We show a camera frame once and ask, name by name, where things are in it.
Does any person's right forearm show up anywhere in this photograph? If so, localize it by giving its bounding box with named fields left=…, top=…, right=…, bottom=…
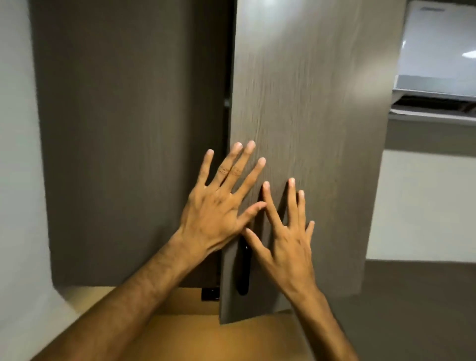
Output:
left=286, top=287, right=360, bottom=361

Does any grey wood-grain cabinet door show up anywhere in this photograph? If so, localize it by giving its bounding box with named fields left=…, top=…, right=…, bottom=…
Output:
left=219, top=0, right=408, bottom=325

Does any grey-brown cabinet body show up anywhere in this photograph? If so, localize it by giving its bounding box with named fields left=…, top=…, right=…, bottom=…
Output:
left=29, top=0, right=236, bottom=290

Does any white air conditioner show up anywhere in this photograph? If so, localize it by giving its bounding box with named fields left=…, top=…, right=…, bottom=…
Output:
left=388, top=0, right=476, bottom=124

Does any tan wooden shelf board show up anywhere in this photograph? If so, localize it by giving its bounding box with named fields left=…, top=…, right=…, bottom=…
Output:
left=59, top=286, right=313, bottom=361

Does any person's left forearm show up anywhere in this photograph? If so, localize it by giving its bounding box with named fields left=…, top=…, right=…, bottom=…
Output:
left=33, top=232, right=203, bottom=361

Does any person's left hand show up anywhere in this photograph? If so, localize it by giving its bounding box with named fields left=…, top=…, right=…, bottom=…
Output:
left=178, top=141, right=268, bottom=258

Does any black door handle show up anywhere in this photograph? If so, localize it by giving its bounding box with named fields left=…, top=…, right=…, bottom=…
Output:
left=235, top=240, right=252, bottom=297

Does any person's right hand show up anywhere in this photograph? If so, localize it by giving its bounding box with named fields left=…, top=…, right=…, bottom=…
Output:
left=242, top=178, right=317, bottom=300

